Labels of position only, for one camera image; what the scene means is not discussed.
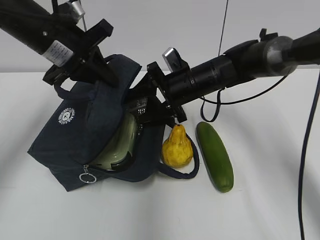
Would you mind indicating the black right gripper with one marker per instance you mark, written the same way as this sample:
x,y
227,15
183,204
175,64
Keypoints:
x,y
156,113

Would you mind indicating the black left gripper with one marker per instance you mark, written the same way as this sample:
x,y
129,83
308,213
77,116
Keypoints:
x,y
79,57

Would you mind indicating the dark blue lunch bag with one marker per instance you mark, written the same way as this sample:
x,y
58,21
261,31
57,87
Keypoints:
x,y
81,128

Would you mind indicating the yellow pear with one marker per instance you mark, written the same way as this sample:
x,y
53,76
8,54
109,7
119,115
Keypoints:
x,y
177,151

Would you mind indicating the green lidded glass container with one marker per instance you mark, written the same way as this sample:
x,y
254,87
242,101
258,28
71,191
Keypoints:
x,y
118,153

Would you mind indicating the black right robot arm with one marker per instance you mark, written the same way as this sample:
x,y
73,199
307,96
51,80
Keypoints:
x,y
271,55

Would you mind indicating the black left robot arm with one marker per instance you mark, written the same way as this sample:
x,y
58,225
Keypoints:
x,y
35,27

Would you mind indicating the green cucumber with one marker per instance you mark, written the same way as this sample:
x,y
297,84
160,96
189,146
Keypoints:
x,y
215,156

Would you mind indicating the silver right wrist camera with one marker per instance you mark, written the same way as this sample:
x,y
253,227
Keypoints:
x,y
172,59

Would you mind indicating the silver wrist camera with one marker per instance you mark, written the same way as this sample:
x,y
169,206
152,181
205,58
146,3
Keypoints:
x,y
172,59
75,9

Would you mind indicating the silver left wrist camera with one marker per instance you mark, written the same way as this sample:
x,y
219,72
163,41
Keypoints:
x,y
75,9

